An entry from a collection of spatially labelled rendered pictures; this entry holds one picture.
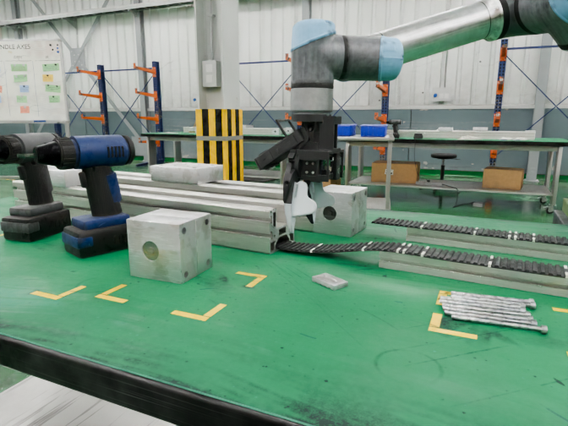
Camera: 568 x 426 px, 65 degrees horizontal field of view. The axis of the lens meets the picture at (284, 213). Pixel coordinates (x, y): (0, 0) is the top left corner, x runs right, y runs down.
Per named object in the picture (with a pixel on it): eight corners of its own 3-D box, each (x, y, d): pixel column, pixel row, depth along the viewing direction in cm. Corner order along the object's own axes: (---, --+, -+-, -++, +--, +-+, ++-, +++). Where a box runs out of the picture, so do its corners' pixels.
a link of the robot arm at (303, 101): (282, 88, 77) (303, 90, 84) (282, 115, 78) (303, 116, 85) (322, 87, 73) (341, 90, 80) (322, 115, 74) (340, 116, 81)
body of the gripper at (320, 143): (327, 186, 76) (329, 114, 74) (282, 182, 80) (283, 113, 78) (343, 181, 83) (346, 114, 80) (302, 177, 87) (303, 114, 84)
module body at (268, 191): (330, 223, 108) (330, 188, 107) (313, 232, 100) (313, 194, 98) (104, 195, 146) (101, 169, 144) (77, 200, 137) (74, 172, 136)
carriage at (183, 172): (223, 189, 123) (223, 164, 121) (198, 195, 113) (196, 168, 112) (179, 185, 130) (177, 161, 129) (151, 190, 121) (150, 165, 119)
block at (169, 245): (219, 262, 79) (217, 210, 77) (182, 284, 69) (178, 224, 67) (172, 256, 83) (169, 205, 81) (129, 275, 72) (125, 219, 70)
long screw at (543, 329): (546, 331, 54) (547, 324, 53) (547, 335, 53) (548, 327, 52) (451, 318, 58) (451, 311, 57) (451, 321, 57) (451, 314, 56)
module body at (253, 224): (294, 242, 92) (294, 201, 90) (269, 254, 83) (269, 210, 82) (50, 205, 130) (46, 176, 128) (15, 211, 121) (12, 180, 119)
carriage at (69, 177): (104, 192, 118) (101, 166, 117) (67, 199, 109) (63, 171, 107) (65, 188, 126) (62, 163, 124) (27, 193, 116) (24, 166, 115)
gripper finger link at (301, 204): (308, 234, 76) (317, 181, 77) (278, 230, 79) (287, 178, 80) (315, 236, 79) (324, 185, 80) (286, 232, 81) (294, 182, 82)
